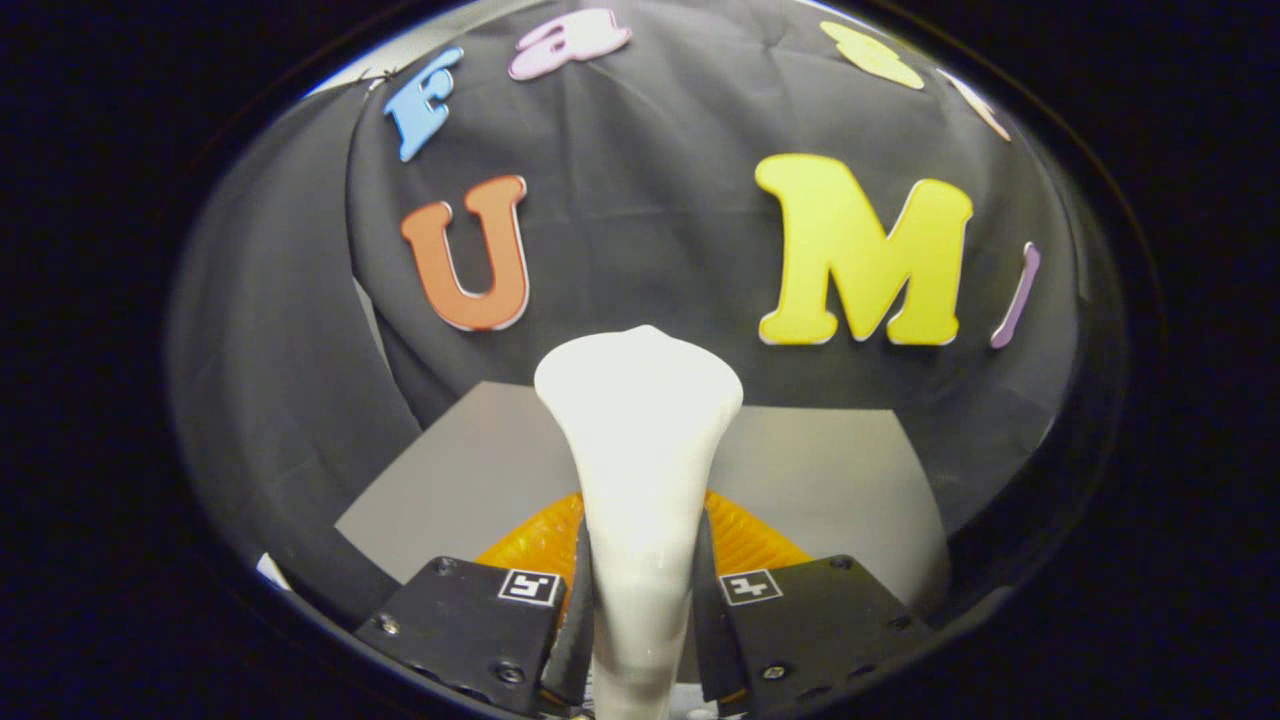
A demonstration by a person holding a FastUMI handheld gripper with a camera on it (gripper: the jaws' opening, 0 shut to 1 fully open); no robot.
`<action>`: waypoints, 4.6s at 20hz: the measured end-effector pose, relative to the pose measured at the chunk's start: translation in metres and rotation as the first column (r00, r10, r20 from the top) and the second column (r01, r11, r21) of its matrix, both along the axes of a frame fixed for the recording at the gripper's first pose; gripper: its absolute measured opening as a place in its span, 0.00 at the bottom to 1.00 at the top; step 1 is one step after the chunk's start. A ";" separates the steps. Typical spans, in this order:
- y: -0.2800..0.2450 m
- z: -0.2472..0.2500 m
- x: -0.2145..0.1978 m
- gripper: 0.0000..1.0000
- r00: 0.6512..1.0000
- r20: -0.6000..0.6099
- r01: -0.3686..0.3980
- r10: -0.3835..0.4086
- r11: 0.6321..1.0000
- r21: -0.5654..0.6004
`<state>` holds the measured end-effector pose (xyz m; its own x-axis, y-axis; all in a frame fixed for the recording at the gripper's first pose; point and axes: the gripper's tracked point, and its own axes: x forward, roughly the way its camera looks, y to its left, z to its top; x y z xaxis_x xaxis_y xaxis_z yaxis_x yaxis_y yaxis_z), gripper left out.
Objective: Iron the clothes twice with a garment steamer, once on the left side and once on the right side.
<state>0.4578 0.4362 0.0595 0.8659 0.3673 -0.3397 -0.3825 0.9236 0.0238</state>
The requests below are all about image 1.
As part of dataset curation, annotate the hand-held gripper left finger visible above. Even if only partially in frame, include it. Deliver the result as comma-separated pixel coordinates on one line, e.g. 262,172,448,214
355,492,601,716

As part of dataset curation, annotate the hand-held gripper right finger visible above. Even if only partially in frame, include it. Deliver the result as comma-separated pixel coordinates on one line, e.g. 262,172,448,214
690,490,936,716

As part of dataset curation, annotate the white garment steamer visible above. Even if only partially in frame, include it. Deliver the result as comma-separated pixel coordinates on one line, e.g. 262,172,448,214
534,325,745,720

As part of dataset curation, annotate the grey drawer cabinet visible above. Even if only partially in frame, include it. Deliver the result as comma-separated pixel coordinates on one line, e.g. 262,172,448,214
335,380,951,611

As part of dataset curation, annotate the black backdrop cloth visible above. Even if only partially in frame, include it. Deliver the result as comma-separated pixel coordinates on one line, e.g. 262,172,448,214
165,0,1131,621

